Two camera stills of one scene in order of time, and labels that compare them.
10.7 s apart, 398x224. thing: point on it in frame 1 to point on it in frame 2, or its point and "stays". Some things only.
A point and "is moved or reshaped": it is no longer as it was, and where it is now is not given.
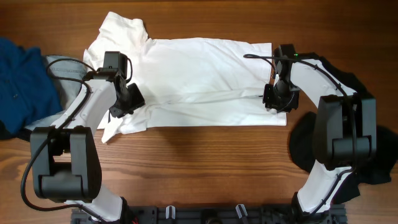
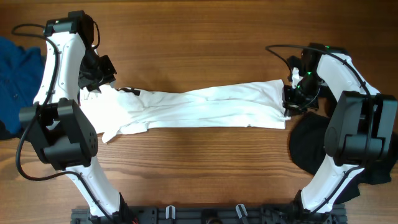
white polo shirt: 185,81 is moved or reshaped
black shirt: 303,142 stays
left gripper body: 132,100 to 96,71
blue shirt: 28,92 stays
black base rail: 212,215 stays
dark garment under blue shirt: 23,133 stays
